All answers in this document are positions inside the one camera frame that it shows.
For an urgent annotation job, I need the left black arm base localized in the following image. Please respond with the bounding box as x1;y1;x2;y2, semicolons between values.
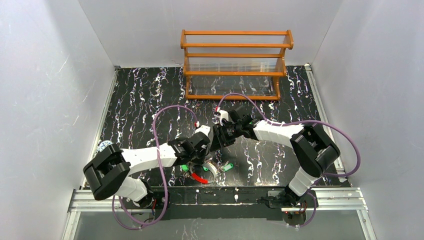
122;186;166;210

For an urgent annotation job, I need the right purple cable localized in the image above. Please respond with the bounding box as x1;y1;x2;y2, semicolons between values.
215;93;362;229

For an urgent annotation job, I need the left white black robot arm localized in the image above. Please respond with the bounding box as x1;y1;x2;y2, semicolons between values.
82;132;211;202

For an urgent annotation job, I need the orange wooden shelf rack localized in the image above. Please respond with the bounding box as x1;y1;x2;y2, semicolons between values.
180;29;294;101

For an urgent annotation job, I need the aluminium front rail frame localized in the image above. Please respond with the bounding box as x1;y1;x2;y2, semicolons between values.
62;186;376;240

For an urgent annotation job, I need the metal keyring with red handle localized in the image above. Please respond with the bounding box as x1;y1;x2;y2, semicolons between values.
190;160;221;185

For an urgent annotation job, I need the purple cable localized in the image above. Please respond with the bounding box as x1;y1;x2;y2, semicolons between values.
215;93;362;229
111;105;201;231

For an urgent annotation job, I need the small blue white jar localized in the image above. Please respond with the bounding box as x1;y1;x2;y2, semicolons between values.
97;140;113;152

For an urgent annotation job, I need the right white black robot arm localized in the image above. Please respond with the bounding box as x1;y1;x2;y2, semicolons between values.
210;107;341;200

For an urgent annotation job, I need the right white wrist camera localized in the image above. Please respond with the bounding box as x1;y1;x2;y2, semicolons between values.
214;107;229;126

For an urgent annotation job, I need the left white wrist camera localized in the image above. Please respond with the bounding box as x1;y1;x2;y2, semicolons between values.
194;125;212;140

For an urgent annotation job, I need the green tag key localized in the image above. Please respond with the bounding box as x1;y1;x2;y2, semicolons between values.
181;164;191;178
220;162;234;172

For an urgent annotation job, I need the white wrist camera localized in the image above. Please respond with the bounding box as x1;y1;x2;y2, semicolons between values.
194;125;212;140
214;107;229;126

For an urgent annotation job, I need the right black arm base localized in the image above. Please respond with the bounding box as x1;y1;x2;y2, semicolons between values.
256;188;319;228

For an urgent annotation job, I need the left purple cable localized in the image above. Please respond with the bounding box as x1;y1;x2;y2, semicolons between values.
111;105;201;231

